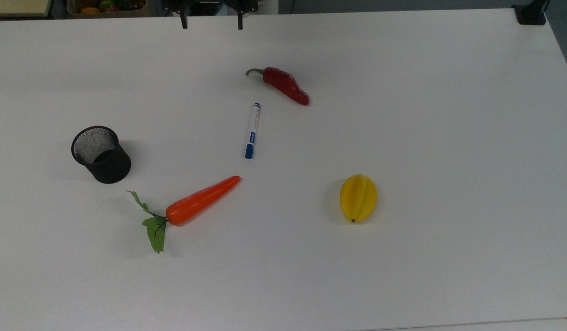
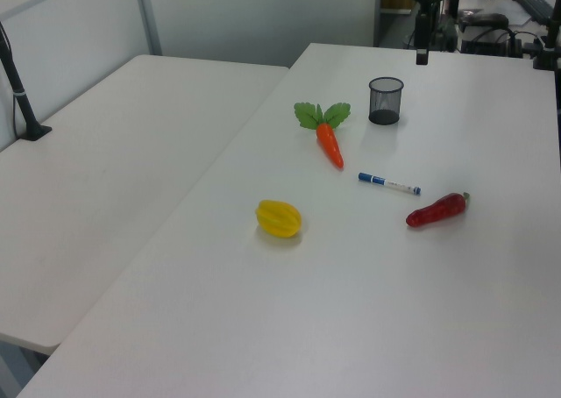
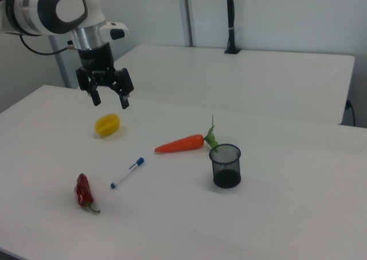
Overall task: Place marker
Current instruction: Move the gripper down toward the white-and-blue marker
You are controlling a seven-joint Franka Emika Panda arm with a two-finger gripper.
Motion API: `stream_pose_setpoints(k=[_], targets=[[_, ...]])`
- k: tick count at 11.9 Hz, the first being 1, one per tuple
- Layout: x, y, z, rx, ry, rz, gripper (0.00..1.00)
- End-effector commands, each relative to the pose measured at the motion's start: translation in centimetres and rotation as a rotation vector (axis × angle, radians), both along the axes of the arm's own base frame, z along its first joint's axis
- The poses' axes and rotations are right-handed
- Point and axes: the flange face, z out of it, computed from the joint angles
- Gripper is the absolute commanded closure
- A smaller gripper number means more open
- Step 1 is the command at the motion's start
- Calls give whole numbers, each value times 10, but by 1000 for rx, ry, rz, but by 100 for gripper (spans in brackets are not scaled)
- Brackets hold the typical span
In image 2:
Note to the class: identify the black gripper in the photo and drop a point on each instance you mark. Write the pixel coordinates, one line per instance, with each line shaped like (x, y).
(422, 30)

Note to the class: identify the blue and white marker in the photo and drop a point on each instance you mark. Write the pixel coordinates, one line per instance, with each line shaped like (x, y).
(388, 183)

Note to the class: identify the black mesh pen cup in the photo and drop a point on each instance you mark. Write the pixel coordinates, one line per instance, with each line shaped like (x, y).
(385, 104)

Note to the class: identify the black rounded device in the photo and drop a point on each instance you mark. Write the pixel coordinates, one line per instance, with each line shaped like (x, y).
(484, 20)

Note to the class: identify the black keyboard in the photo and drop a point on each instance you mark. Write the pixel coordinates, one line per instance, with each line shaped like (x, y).
(532, 1)

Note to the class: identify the orange toy carrot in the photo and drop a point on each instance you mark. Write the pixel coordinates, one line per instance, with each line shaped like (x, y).
(331, 144)

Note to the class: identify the red toy chili pepper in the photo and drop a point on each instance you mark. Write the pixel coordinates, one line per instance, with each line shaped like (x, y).
(434, 214)

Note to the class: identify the yellow toy starfruit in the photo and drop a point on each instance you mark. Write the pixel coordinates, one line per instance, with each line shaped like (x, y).
(278, 219)

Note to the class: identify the black camera stand clamp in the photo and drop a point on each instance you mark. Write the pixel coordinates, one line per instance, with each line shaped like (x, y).
(548, 51)

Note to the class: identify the grey partition frame post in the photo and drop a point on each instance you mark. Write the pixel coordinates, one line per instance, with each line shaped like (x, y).
(149, 16)

